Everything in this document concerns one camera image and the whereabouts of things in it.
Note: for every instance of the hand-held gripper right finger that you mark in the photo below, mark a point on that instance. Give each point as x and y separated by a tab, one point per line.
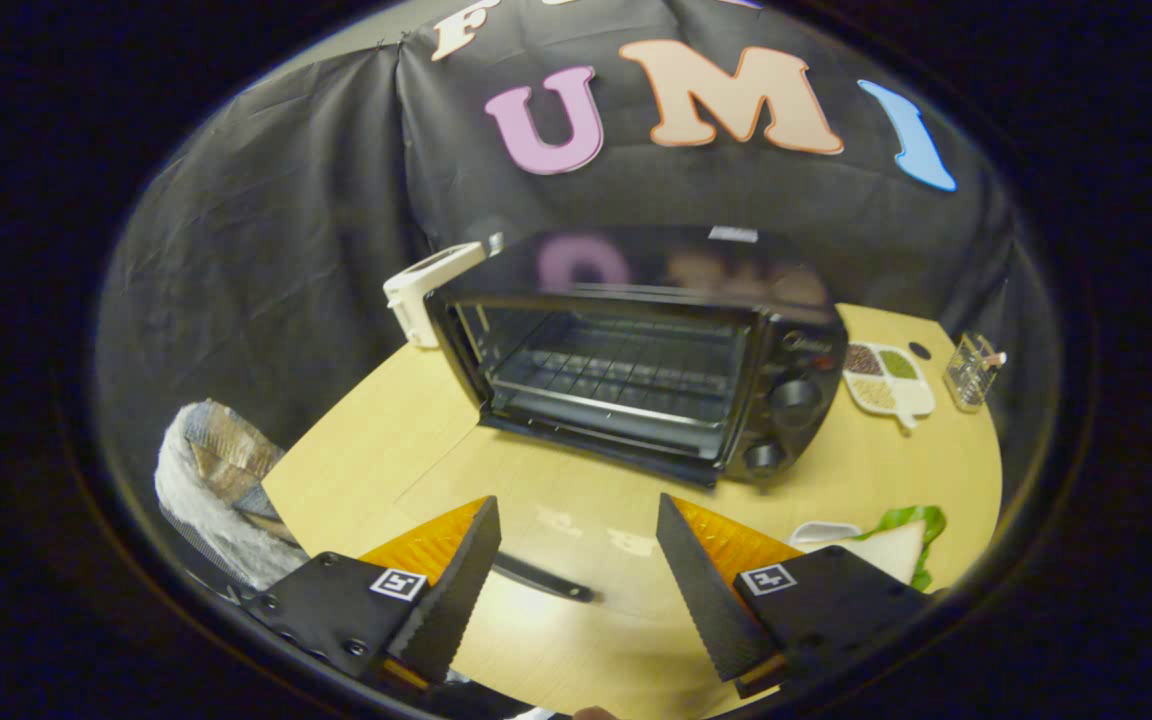
701	600

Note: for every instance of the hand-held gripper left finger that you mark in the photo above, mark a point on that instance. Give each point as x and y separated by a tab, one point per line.
451	600

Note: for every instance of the white bread lettuce sandwich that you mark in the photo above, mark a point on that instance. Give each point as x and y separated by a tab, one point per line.
896	550

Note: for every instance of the black toaster oven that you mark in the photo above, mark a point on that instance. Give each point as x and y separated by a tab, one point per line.
796	350

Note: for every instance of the white slot toaster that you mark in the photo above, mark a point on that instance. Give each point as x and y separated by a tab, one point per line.
421	290

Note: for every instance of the small white ribbed plate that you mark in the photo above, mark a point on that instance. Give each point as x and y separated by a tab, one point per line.
821	531

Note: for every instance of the chair with fluffy white cover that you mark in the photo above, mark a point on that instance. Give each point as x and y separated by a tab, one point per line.
196	480

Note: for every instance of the white divided plate with beans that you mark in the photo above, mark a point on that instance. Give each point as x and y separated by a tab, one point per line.
911	395

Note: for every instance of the black round table grommet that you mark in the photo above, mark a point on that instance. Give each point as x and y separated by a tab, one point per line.
920	351

